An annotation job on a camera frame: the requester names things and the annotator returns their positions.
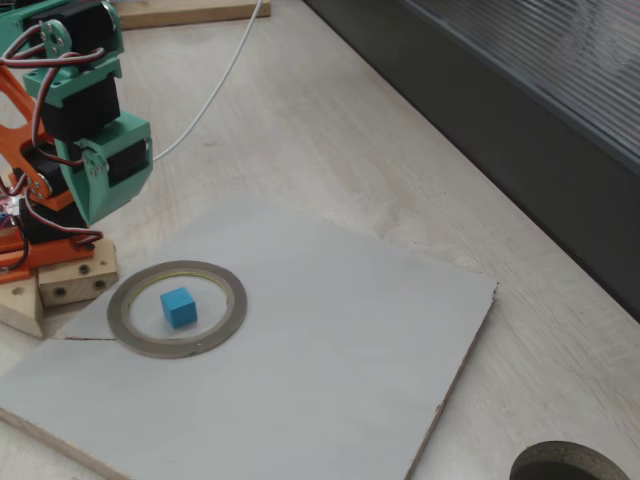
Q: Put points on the blue cube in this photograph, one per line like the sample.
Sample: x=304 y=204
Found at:
x=179 y=309

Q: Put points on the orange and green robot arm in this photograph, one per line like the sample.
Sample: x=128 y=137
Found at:
x=55 y=252

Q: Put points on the red controller board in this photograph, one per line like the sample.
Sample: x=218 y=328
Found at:
x=4 y=205

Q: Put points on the wooden base block with holes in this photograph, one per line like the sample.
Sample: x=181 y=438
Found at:
x=75 y=285

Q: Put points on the long wooden base plank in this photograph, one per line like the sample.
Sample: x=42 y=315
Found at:
x=20 y=310

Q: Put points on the light wooden plank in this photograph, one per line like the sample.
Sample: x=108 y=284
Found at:
x=200 y=12

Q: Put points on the white particle board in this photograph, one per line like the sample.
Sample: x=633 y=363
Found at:
x=300 y=390

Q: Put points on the frosted glass desk partition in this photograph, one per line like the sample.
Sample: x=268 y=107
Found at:
x=550 y=150

